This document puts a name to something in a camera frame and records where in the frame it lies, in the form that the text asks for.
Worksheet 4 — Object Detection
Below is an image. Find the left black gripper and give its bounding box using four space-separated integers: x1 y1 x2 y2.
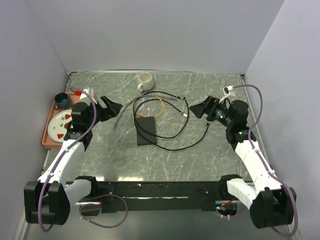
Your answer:
85 95 122 129

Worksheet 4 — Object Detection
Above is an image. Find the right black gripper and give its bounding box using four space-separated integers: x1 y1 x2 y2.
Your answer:
189 95 234 129

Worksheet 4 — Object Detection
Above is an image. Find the black cable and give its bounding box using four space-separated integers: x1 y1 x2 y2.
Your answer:
132 91 210 152

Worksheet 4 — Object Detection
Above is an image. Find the black network switch box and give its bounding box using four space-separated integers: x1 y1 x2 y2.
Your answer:
135 116 157 146

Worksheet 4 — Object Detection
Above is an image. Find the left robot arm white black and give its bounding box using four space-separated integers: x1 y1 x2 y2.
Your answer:
23 95 123 227

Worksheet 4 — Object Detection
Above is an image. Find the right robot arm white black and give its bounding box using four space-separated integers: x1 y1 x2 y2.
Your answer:
189 96 296 229

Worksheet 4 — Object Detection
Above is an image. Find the white ceramic mug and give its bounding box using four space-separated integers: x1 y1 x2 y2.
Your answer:
137 72 154 93

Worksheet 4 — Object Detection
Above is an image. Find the dark blue cup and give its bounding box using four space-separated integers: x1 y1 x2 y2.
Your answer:
53 92 73 110

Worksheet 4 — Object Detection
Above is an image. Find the white watermelon pattern plate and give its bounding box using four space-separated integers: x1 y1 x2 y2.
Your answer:
47 109 72 143

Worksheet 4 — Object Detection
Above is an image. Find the pink tray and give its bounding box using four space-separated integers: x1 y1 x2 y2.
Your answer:
42 92 80 149

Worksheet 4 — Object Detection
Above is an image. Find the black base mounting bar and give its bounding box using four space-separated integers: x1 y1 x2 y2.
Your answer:
64 179 251 215

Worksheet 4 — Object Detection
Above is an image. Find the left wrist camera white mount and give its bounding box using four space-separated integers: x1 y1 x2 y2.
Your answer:
74 87 96 102

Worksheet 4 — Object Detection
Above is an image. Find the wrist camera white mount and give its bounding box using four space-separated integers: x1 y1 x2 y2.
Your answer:
220 85 236 102
74 87 96 102

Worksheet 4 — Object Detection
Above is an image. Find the yellow ethernet cable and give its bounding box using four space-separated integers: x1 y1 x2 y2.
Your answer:
126 95 166 119

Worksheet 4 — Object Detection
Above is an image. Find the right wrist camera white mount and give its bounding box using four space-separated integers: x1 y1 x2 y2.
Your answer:
220 85 236 102

